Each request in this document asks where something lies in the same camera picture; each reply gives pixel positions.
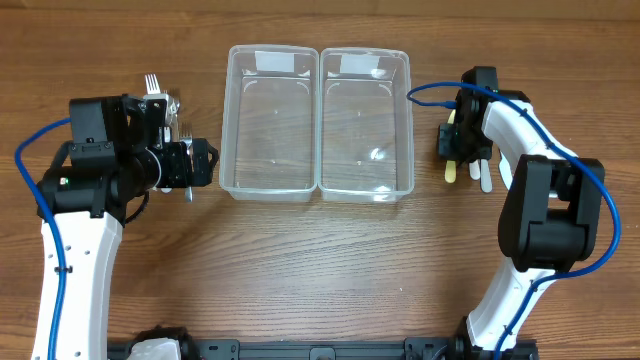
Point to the clear plastic container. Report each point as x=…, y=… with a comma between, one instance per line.
x=269, y=122
x=366, y=143

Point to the silver metal fork wide handle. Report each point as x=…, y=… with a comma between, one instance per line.
x=173, y=110

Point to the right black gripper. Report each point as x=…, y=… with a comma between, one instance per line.
x=460, y=138

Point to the right clear plastic container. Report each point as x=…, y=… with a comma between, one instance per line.
x=366, y=143

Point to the pale blue plastic knife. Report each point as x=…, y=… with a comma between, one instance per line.
x=485, y=176

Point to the white plastic fork long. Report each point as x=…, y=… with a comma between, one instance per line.
x=152, y=84

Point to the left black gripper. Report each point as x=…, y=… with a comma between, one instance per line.
x=187, y=163

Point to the left clear plastic container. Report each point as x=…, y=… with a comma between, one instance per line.
x=269, y=122

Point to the small silver metal fork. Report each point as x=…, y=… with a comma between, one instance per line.
x=186, y=136

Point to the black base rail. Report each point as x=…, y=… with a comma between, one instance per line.
x=412, y=348

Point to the yellow plastic knife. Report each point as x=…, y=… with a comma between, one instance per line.
x=450, y=168

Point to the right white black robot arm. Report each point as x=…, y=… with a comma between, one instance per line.
x=550, y=216

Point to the light blue plastic knife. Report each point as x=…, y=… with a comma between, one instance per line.
x=505, y=171

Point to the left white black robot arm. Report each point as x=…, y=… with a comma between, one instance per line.
x=122, y=148

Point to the white plastic knife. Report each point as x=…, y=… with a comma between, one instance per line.
x=474, y=170

